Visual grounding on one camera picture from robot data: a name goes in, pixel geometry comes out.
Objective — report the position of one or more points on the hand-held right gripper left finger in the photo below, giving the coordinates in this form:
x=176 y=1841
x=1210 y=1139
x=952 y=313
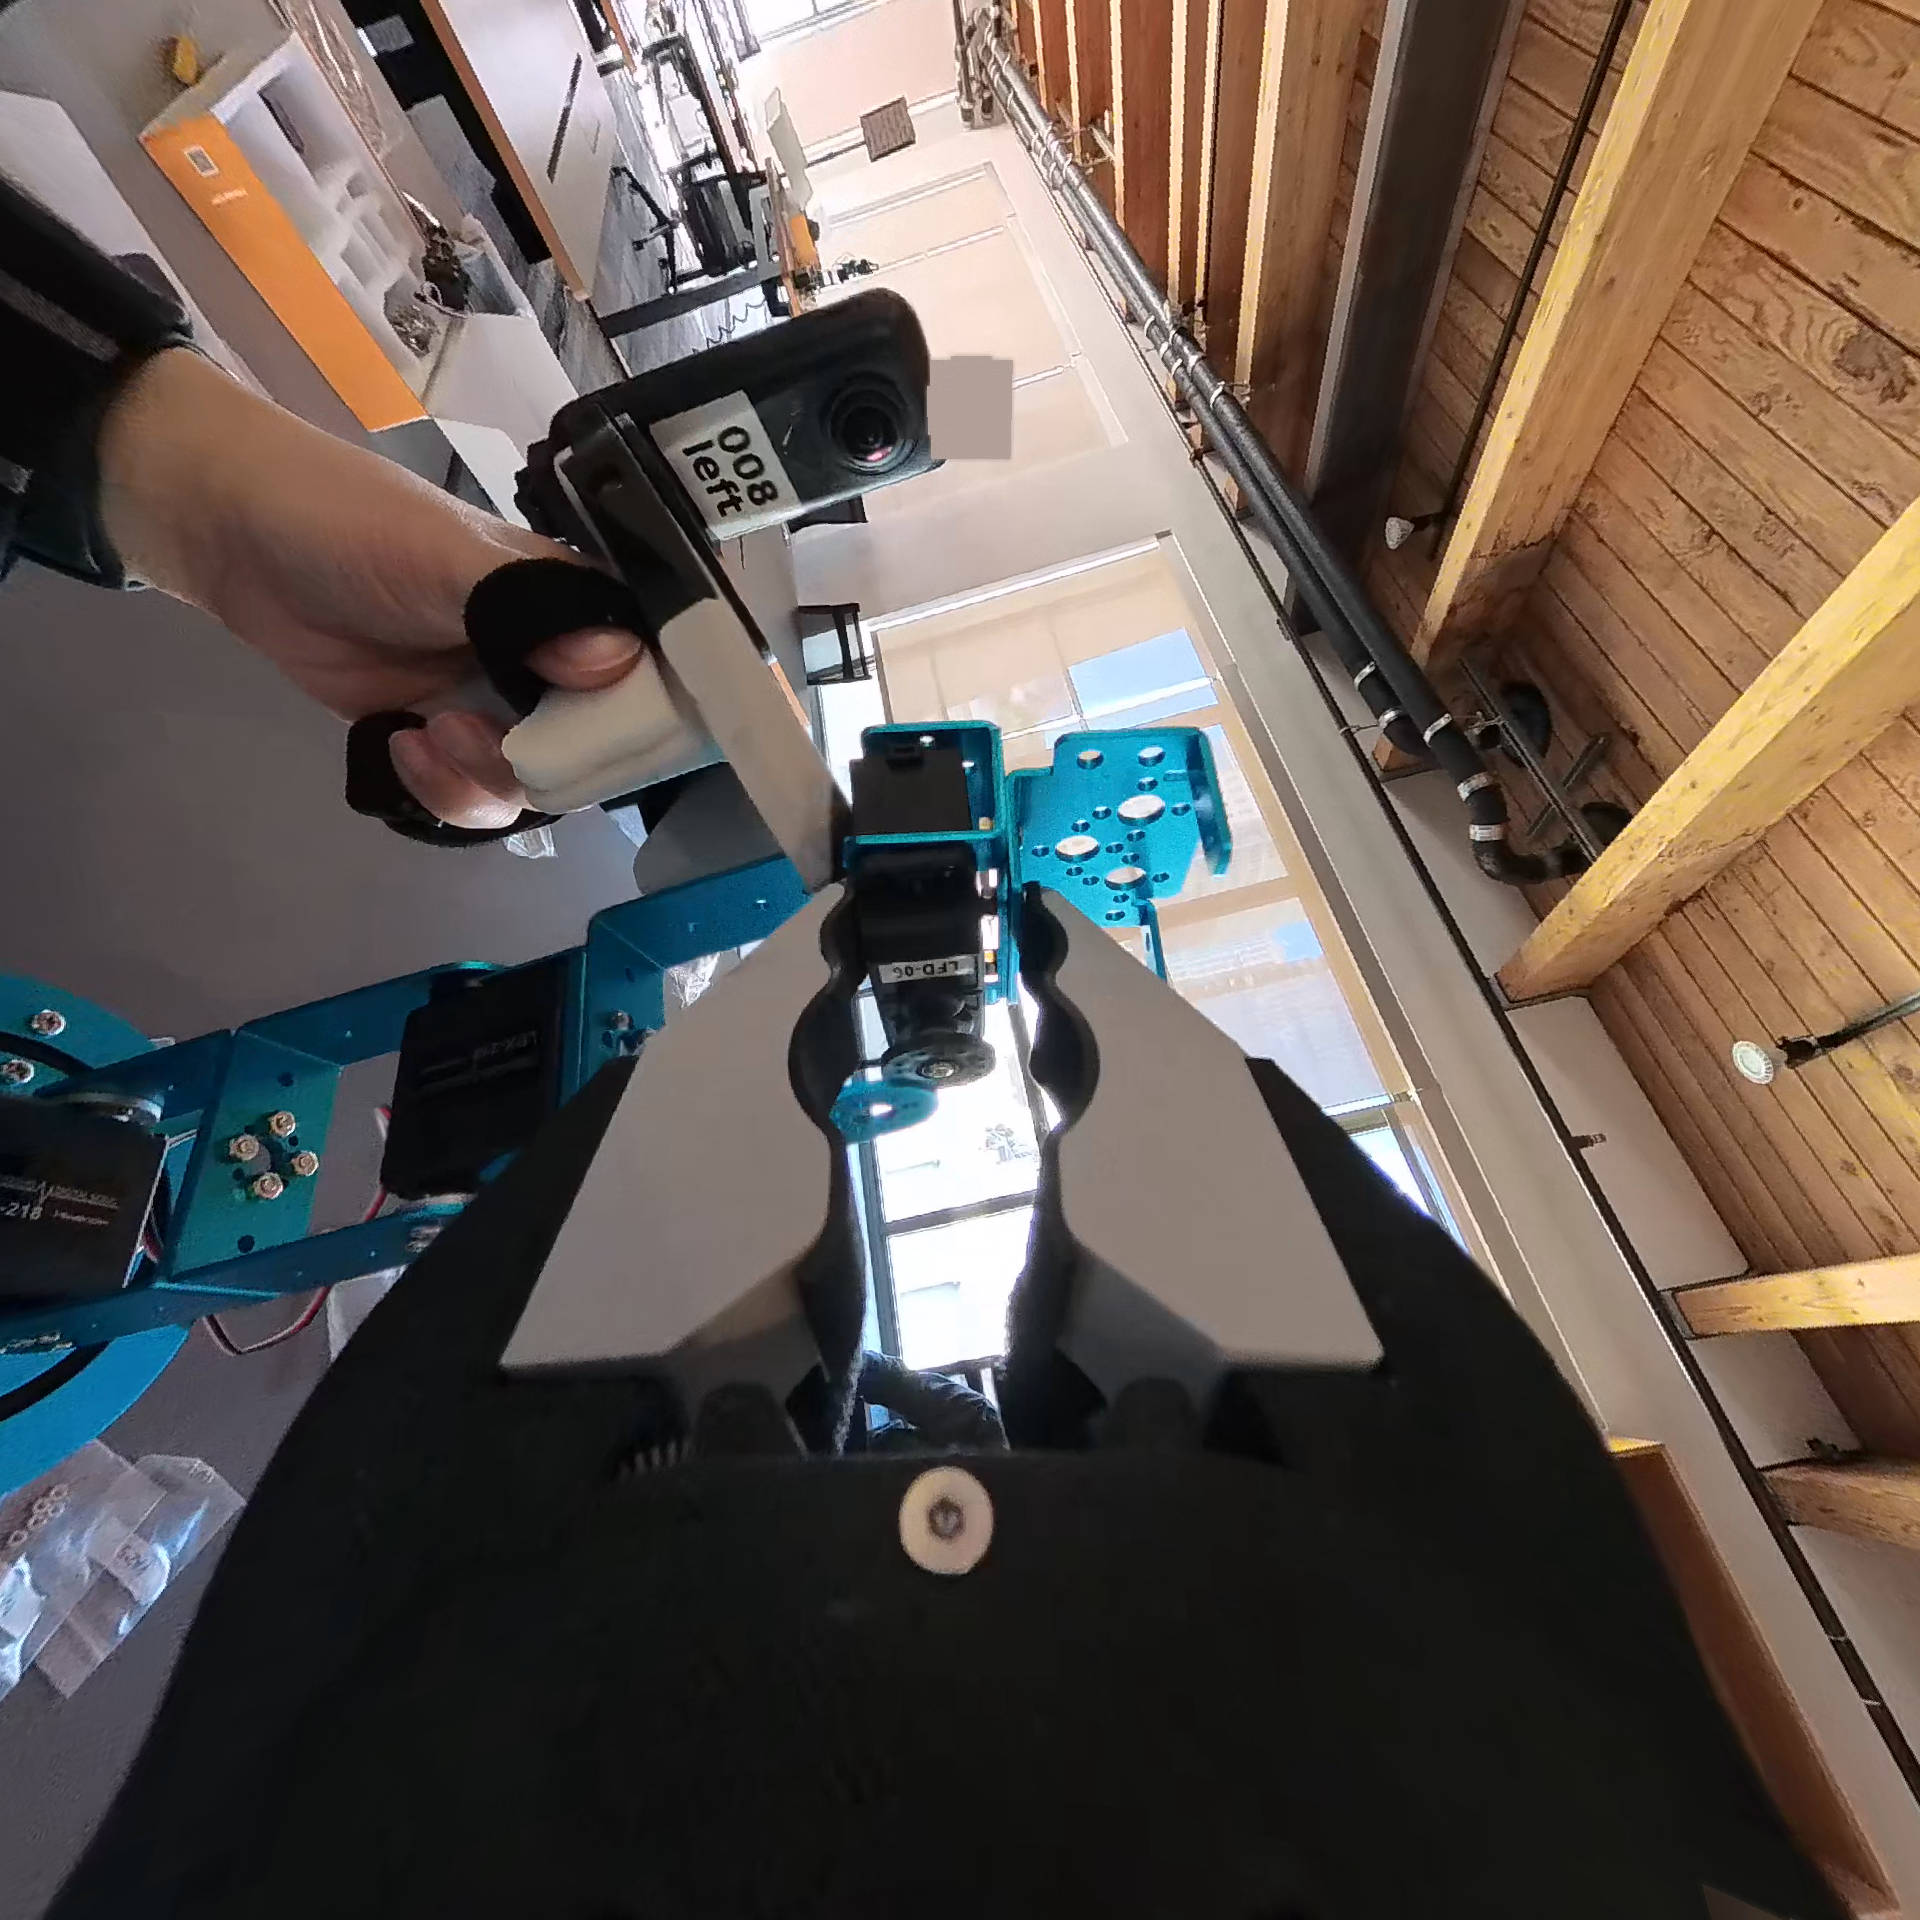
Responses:
x=660 y=1198

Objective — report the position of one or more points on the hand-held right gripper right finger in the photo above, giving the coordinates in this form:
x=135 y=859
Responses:
x=1199 y=1198

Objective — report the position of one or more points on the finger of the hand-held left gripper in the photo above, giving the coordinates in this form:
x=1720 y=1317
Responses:
x=750 y=719
x=708 y=839

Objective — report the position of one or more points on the blue toy robot arm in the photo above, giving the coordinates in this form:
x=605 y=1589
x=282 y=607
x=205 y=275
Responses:
x=285 y=1077

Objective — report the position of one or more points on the person's left forearm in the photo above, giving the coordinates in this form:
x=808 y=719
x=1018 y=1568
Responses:
x=77 y=376

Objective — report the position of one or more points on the grey wooden-edged desk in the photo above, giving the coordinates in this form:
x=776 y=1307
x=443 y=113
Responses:
x=525 y=119

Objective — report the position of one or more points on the person's left hand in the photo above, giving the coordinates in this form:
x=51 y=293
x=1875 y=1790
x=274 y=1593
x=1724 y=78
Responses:
x=332 y=568

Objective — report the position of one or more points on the orange white kit box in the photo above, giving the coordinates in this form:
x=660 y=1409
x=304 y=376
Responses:
x=285 y=256

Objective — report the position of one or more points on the thick black ceiling pipes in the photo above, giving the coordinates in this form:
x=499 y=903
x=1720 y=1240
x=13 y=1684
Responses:
x=1274 y=494

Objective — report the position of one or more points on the ceiling spotlight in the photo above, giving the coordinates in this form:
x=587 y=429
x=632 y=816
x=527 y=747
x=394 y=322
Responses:
x=1756 y=1061
x=1402 y=527

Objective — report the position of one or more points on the small clear bag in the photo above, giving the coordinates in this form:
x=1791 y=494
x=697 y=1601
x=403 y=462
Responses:
x=106 y=1574
x=32 y=1574

